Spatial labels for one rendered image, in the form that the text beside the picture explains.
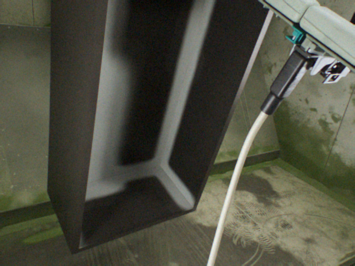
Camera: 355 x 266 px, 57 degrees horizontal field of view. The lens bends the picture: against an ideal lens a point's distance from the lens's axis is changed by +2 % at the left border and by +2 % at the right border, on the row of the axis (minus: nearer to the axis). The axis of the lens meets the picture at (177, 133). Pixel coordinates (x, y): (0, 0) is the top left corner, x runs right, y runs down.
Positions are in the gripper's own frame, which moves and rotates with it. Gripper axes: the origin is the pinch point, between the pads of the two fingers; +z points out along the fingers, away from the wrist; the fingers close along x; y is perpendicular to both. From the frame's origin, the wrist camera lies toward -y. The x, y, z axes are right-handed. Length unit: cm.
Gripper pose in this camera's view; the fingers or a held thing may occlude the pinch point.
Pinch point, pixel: (308, 40)
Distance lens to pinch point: 63.2
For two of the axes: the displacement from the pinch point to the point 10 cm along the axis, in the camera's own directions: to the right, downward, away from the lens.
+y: -3.5, 7.0, 6.2
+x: -4.9, -7.0, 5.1
